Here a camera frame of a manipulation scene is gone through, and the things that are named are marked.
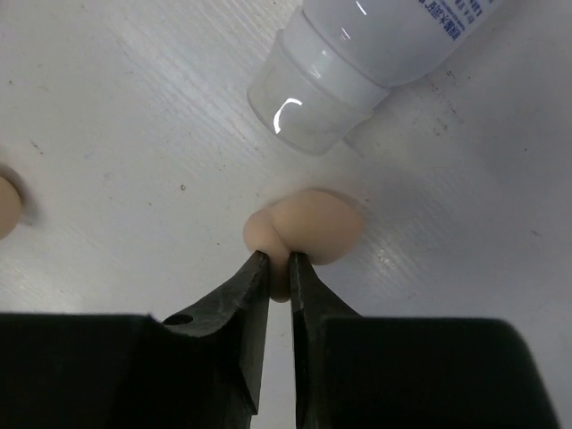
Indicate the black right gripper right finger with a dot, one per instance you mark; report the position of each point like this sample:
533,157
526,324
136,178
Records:
356,371

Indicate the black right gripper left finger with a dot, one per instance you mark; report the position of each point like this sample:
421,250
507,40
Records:
199,368

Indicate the beige makeup sponge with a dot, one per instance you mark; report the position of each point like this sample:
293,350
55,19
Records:
312,222
10,207

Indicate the white tube blue print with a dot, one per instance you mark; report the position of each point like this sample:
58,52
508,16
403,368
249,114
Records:
336,61

